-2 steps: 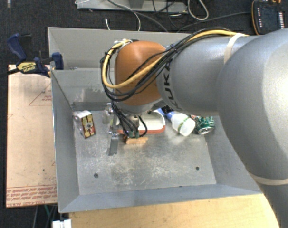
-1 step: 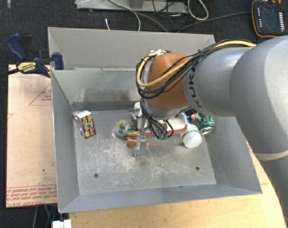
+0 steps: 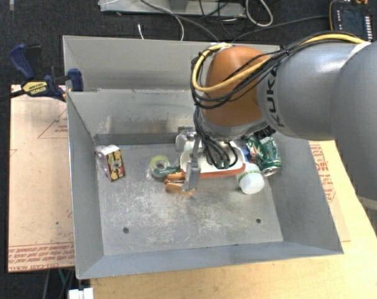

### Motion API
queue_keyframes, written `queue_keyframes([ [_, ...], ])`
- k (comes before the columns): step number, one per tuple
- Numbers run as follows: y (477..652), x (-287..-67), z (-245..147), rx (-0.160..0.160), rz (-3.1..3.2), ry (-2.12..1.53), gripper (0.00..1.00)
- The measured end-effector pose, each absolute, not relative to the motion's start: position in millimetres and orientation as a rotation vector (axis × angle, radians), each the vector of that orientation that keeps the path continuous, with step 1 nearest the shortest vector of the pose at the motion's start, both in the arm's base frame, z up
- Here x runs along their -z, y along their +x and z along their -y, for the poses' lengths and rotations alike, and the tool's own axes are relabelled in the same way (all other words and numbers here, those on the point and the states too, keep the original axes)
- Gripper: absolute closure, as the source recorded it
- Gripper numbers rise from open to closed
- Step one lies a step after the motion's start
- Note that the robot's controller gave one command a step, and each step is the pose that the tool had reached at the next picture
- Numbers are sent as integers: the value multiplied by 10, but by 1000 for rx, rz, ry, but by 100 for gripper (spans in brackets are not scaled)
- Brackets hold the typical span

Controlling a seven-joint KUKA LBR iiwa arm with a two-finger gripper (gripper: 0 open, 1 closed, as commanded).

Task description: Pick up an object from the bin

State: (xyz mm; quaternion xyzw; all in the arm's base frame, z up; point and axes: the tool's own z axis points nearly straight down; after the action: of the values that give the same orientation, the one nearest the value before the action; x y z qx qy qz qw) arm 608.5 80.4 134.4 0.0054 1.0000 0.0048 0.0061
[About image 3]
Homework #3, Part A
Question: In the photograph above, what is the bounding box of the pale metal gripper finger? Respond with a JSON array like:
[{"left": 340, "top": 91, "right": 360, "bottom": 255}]
[
  {"left": 181, "top": 166, "right": 193, "bottom": 194},
  {"left": 190, "top": 163, "right": 201, "bottom": 189}
]

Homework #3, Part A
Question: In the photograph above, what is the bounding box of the green tape dispenser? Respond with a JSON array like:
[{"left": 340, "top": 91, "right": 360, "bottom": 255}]
[{"left": 149, "top": 154, "right": 182, "bottom": 179}]

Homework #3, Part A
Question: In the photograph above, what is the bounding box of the red and yellow small box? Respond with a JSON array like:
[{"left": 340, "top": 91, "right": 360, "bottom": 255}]
[{"left": 95, "top": 144, "right": 126, "bottom": 183}]

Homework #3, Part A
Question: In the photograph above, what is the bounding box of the grey metal bin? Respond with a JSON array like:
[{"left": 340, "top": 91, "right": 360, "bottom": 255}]
[{"left": 62, "top": 35, "right": 345, "bottom": 280}]

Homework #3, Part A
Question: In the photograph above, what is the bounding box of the brown cardboard board, red print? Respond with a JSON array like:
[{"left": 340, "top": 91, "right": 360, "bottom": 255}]
[{"left": 7, "top": 84, "right": 351, "bottom": 273}]

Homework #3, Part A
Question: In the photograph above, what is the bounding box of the black cylinder on white bracket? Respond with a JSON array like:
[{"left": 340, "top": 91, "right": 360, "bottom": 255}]
[{"left": 256, "top": 126, "right": 276, "bottom": 140}]

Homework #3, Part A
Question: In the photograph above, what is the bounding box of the white bowl with red rim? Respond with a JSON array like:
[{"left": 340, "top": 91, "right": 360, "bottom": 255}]
[{"left": 179, "top": 141, "right": 247, "bottom": 181}]

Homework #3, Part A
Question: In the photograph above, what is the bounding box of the orange toy food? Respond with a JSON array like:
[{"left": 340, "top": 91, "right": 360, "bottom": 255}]
[{"left": 164, "top": 171, "right": 196, "bottom": 197}]

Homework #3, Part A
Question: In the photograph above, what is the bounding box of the crushed green can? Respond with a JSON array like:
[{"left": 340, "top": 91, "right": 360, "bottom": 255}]
[{"left": 245, "top": 134, "right": 283, "bottom": 178}]

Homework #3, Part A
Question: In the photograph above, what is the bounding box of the white plastic bottle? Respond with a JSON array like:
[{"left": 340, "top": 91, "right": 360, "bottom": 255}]
[{"left": 236, "top": 163, "right": 266, "bottom": 196}]

